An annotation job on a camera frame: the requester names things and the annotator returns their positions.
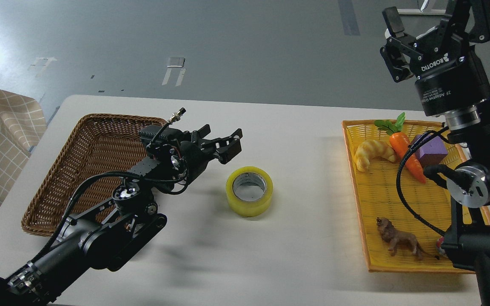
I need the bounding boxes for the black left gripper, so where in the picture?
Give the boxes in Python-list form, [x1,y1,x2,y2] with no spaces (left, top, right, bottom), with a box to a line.
[179,124,243,179]

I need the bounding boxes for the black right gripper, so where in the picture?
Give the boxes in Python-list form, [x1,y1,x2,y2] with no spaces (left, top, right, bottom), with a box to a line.
[380,0,490,116]

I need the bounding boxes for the yellow tape roll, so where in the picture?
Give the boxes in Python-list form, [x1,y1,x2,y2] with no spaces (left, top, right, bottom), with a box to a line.
[225,166,273,218]

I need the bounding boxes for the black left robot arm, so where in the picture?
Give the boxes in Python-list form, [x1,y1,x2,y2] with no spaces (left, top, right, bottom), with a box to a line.
[0,108,243,306]

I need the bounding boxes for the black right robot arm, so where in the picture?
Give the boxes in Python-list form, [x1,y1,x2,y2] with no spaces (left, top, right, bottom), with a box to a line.
[380,0,490,306]

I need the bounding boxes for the white stand base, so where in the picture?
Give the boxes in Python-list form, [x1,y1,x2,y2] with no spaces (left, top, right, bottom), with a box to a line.
[397,0,445,16]

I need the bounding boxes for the toy carrot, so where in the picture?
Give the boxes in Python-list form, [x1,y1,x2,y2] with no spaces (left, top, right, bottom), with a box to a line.
[374,112,427,184]

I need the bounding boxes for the purple foam cube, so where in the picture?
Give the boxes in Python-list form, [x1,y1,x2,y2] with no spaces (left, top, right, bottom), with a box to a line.
[414,136,448,169]

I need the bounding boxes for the brown wicker basket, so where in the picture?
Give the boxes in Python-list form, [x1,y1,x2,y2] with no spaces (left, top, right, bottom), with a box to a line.
[21,113,165,237]

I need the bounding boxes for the toy croissant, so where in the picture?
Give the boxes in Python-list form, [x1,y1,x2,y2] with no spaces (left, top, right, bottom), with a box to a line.
[353,139,396,172]

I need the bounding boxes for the small jar with dark lid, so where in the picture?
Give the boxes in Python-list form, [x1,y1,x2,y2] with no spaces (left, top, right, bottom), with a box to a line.
[435,236,447,256]

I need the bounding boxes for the yellow plastic basket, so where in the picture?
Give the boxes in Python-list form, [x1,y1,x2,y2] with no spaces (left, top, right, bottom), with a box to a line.
[342,119,469,274]

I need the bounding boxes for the brown toy lion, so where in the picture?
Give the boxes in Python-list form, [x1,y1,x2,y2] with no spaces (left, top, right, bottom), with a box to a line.
[376,217,441,260]

